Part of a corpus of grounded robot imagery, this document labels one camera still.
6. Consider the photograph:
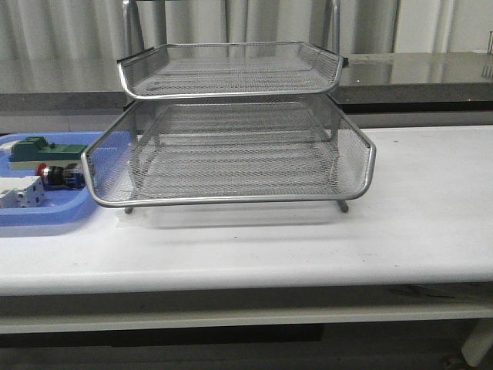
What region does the white circuit breaker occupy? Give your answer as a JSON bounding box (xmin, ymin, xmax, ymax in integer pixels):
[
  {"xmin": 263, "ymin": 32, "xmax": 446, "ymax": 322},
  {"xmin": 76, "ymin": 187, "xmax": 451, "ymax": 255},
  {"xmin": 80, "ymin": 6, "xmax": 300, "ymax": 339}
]
[{"xmin": 0, "ymin": 176, "xmax": 45, "ymax": 209}]

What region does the green terminal block module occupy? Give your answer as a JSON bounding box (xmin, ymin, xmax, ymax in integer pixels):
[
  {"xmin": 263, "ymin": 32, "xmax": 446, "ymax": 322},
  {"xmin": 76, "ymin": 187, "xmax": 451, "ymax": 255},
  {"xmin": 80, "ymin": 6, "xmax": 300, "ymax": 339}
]
[{"xmin": 8, "ymin": 136, "xmax": 86, "ymax": 170}]

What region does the white table leg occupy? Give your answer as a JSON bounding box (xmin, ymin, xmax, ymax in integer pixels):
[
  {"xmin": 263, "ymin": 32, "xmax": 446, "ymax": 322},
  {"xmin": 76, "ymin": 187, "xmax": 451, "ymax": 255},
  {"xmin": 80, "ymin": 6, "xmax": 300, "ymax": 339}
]
[{"xmin": 461, "ymin": 318, "xmax": 493, "ymax": 368}]

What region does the red emergency push button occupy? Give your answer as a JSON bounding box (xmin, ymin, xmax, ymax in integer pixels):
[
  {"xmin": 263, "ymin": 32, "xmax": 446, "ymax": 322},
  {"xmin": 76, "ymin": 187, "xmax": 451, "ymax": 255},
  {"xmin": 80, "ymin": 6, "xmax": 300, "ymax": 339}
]
[{"xmin": 35, "ymin": 163, "xmax": 86, "ymax": 189}]

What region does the blue plastic tray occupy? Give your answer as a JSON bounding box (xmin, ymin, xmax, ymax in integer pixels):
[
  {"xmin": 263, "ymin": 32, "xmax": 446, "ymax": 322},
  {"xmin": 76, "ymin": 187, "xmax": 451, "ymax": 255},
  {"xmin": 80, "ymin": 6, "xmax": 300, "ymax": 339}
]
[{"xmin": 1, "ymin": 131, "xmax": 102, "ymax": 227}]

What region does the silver metal rack frame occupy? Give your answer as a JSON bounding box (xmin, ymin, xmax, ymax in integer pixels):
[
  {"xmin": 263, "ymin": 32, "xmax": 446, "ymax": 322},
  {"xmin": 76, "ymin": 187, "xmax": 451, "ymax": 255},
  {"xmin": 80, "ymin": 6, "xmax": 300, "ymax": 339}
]
[{"xmin": 122, "ymin": 0, "xmax": 350, "ymax": 215}]

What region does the dark grey back counter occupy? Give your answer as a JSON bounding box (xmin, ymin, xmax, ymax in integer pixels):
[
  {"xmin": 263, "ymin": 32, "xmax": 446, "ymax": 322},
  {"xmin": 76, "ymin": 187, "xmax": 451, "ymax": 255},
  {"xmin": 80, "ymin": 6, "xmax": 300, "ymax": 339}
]
[{"xmin": 1, "ymin": 52, "xmax": 492, "ymax": 114}]

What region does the silver top mesh tray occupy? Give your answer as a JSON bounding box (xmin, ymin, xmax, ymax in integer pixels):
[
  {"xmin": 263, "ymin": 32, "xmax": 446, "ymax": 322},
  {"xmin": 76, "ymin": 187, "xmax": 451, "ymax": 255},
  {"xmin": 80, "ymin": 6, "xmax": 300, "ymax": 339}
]
[{"xmin": 117, "ymin": 41, "xmax": 345, "ymax": 100}]

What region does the silver mesh tray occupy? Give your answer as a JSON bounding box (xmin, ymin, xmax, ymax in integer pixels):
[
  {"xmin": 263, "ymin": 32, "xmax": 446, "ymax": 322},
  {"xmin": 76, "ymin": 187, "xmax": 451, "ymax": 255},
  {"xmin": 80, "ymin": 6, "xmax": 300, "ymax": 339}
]
[
  {"xmin": 82, "ymin": 94, "xmax": 376, "ymax": 208},
  {"xmin": 117, "ymin": 41, "xmax": 345, "ymax": 100}
]

